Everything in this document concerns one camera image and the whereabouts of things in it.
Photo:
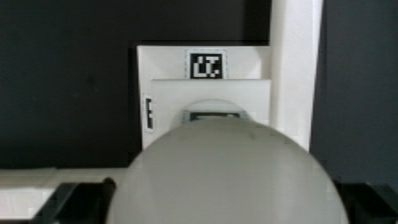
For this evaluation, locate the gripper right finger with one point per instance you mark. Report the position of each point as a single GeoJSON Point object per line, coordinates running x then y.
{"type": "Point", "coordinates": [370, 201]}

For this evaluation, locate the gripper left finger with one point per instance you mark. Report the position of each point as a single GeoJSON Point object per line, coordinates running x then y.
{"type": "Point", "coordinates": [77, 205]}

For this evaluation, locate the white U-shaped frame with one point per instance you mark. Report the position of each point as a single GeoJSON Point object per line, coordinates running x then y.
{"type": "Point", "coordinates": [29, 184]}

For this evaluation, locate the white lamp bulb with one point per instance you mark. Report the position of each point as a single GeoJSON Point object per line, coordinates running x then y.
{"type": "Point", "coordinates": [224, 173]}

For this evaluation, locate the white lamp base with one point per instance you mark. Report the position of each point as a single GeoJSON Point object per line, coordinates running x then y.
{"type": "Point", "coordinates": [203, 82]}

